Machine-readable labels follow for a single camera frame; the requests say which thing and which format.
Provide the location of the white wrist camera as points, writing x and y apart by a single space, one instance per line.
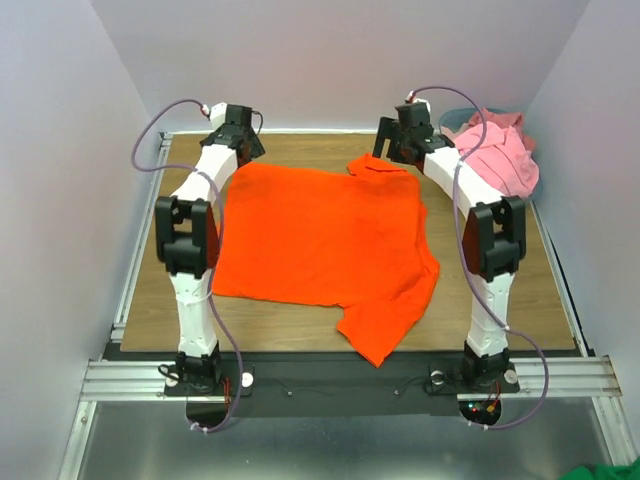
215 114
418 107

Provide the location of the aluminium frame rail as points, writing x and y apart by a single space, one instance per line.
569 377

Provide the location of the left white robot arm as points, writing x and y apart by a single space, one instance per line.
188 245

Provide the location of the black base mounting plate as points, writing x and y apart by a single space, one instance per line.
330 365

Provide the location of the teal laundry basket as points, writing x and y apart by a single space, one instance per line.
454 123

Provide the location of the right aluminium side rail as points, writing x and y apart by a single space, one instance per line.
562 286

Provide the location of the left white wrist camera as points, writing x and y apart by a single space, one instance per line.
215 114

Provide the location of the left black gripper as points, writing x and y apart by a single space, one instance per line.
256 149

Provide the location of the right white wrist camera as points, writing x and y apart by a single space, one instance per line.
418 107

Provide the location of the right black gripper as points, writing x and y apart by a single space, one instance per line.
382 138

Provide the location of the dusty pink t shirt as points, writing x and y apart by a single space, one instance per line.
500 117

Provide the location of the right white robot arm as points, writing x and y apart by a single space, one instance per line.
492 241

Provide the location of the orange t shirt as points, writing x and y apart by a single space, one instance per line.
356 240

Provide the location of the green cloth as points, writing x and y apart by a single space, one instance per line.
604 472

